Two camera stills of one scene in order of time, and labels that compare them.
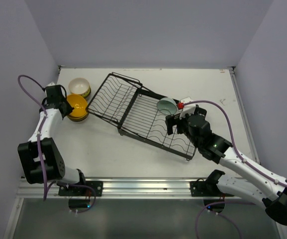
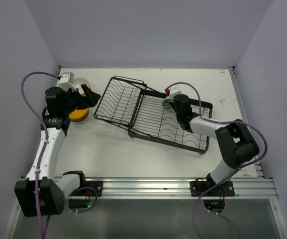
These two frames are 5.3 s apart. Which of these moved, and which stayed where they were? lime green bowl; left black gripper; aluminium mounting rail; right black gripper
Moved: right black gripper; left black gripper
Stayed: aluminium mounting rail; lime green bowl
